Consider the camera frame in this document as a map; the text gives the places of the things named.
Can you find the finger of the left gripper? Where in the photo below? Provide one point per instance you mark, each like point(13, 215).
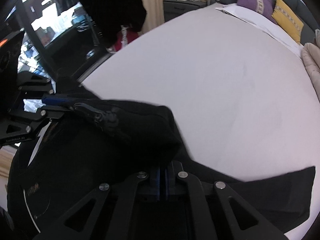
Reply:
point(58, 100)
point(105, 119)

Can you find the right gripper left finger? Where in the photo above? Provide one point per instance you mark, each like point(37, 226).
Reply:
point(139, 206)

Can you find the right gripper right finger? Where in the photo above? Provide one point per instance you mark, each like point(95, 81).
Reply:
point(222, 213)

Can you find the black denim pants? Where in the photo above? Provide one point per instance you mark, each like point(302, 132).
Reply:
point(73, 155)

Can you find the red white bag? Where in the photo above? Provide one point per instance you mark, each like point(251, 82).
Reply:
point(125, 36)

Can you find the black hanging garment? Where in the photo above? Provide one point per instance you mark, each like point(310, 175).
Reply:
point(110, 16)

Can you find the dark grey nightstand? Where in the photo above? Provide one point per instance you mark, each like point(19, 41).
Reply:
point(175, 8)

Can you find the beige curtain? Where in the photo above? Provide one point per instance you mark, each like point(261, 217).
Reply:
point(155, 15)

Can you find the white pillow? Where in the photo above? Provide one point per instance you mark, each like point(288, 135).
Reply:
point(262, 23)

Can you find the folded beige duvet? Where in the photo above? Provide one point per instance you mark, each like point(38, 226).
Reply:
point(311, 59)

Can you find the purple patterned pillow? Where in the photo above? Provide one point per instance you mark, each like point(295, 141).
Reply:
point(263, 7)

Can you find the yellow patterned pillow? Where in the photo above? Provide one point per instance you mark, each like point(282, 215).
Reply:
point(288, 20)

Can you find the dark window frame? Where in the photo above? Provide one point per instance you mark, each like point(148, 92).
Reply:
point(59, 39)

